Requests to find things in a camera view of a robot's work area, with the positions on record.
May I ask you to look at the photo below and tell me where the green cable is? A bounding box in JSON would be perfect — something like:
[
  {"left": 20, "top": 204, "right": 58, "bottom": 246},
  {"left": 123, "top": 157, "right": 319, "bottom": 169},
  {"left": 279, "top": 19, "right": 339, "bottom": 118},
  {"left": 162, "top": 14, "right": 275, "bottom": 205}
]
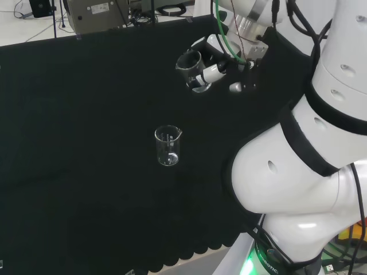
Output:
[{"left": 213, "top": 0, "right": 248, "bottom": 65}]

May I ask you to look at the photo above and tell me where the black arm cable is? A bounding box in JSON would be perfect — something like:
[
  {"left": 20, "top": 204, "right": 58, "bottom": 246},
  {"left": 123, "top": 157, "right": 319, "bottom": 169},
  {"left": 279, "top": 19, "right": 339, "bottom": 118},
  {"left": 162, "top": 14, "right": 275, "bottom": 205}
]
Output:
[{"left": 287, "top": 0, "right": 334, "bottom": 63}]

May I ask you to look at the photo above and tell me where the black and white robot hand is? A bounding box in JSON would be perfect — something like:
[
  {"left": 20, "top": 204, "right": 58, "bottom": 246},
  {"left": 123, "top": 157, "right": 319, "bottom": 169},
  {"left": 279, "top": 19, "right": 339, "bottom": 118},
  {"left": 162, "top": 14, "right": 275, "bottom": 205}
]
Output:
[{"left": 190, "top": 30, "right": 270, "bottom": 93}]

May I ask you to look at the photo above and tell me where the black box device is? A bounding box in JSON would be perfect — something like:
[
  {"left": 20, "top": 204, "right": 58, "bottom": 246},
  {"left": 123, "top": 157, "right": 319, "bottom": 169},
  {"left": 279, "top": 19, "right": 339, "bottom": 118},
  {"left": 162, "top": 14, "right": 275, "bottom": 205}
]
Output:
[{"left": 29, "top": 0, "right": 53, "bottom": 19}]

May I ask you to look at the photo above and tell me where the clear glass beaker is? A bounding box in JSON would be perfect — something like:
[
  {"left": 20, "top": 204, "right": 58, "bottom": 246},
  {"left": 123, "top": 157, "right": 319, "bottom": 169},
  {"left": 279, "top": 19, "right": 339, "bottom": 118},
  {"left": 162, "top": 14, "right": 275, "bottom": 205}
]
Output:
[
  {"left": 175, "top": 50, "right": 213, "bottom": 94},
  {"left": 154, "top": 124, "right": 183, "bottom": 167}
]

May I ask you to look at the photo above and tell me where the black bench cloth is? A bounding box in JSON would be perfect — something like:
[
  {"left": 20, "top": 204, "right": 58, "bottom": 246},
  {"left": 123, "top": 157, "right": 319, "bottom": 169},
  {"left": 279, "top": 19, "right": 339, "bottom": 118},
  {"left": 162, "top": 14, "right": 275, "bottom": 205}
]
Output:
[{"left": 0, "top": 13, "right": 316, "bottom": 273}]

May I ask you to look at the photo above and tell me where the grey-brown equipment box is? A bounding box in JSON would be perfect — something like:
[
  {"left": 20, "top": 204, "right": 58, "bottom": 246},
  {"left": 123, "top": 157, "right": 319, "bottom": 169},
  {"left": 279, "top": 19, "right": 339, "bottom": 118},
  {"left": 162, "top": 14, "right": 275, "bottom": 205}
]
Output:
[{"left": 63, "top": 0, "right": 130, "bottom": 35}]

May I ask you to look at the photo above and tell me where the coiled black cable bundle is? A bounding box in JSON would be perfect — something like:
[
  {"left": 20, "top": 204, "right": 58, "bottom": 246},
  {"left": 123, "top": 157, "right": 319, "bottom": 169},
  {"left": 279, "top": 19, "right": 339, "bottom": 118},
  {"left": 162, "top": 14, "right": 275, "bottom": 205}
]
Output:
[{"left": 156, "top": 6, "right": 188, "bottom": 15}]

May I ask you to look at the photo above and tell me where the dark tripod pole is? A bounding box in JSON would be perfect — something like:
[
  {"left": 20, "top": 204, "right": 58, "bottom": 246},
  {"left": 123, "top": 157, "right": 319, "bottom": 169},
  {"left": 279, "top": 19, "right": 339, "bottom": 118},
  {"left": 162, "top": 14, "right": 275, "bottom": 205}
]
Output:
[{"left": 51, "top": 0, "right": 58, "bottom": 39}]

